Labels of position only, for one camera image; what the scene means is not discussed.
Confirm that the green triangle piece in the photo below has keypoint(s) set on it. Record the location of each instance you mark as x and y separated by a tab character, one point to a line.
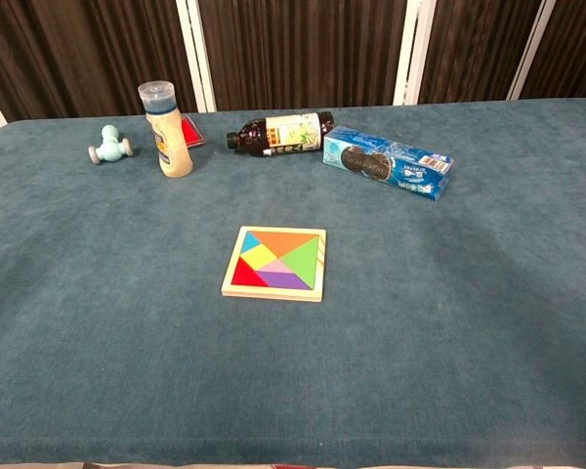
304	261

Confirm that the orange triangle tangram piece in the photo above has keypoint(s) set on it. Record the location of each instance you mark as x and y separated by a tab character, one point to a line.
280	243

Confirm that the pink small triangle tangram piece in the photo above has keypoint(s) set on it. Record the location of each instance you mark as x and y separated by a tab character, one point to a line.
277	267

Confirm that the yellow square tangram piece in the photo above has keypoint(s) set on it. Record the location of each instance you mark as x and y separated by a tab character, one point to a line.
259	256

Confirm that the purple parallelogram tangram piece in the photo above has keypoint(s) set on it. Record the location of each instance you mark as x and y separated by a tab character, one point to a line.
285	280

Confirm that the blue small triangle tangram piece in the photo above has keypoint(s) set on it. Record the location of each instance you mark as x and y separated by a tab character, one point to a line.
248	243

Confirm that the red triangle tangram piece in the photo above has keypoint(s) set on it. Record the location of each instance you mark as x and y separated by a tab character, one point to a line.
244	277

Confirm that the wooden tangram puzzle tray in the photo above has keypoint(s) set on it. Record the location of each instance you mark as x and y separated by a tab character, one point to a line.
227	290

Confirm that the dark drink bottle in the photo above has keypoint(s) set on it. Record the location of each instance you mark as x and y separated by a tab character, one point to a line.
283	134

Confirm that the blue cookie box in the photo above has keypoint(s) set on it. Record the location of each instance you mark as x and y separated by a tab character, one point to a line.
388	161

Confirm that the red ink pad box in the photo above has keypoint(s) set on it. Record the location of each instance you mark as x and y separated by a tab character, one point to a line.
193	132

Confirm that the beige bottle with clear cap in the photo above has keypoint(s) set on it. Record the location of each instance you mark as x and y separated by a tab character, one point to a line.
168	141

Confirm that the teal table cloth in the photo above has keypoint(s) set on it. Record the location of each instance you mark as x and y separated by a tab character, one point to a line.
127	317

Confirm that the dark ribbed screen panel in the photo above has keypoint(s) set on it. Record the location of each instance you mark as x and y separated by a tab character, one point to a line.
78	54
473	46
303	49
576	46

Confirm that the light blue roller massager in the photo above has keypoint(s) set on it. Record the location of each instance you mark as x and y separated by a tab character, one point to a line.
110	149

